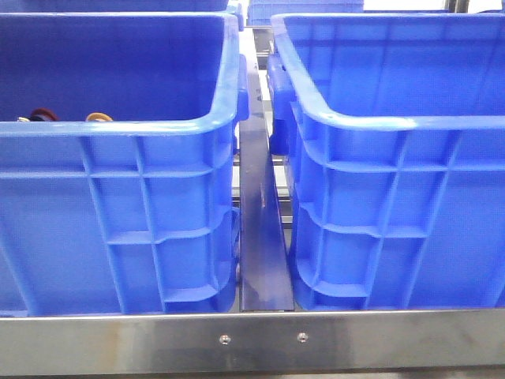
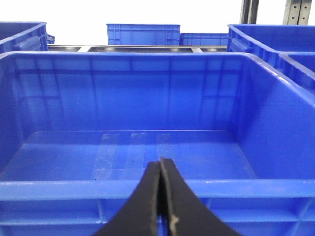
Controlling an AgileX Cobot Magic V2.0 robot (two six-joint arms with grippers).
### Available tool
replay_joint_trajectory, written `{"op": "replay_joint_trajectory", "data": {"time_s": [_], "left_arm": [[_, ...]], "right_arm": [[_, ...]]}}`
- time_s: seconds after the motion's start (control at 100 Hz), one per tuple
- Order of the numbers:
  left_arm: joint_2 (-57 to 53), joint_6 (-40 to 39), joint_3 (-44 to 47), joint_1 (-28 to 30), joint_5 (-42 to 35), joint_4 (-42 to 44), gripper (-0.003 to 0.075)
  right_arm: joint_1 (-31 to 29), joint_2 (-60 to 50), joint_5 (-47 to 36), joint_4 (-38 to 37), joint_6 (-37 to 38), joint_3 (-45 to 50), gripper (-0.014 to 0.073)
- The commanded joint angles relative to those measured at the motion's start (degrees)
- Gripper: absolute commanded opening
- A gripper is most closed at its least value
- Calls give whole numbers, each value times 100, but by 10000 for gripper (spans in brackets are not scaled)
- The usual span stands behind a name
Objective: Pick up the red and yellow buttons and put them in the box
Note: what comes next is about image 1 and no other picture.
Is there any yellow mushroom push button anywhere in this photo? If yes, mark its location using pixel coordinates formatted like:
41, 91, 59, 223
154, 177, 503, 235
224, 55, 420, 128
85, 112, 113, 122

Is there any red mushroom push button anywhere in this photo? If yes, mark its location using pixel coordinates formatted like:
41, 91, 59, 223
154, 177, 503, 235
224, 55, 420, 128
28, 107, 59, 122

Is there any steel divider bar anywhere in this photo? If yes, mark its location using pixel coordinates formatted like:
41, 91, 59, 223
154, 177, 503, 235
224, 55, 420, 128
239, 28, 294, 312

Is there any blue crate left front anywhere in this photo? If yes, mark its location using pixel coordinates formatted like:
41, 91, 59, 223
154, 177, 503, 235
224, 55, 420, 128
1, 12, 249, 317

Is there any blue crate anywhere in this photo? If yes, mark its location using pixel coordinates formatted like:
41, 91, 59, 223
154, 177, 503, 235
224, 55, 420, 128
270, 13, 504, 310
247, 0, 364, 26
1, 0, 244, 31
1, 12, 249, 317

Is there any blue crate right front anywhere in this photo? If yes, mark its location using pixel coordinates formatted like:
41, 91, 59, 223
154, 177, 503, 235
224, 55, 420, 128
270, 13, 504, 310

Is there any blue crate far centre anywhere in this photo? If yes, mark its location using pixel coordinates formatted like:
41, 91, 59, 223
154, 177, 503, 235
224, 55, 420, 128
247, 0, 364, 26

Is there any blue crate far left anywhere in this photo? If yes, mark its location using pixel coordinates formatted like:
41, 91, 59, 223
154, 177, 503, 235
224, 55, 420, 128
1, 0, 244, 31

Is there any steel front rail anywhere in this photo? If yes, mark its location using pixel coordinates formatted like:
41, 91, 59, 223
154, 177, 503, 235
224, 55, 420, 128
1, 309, 504, 376

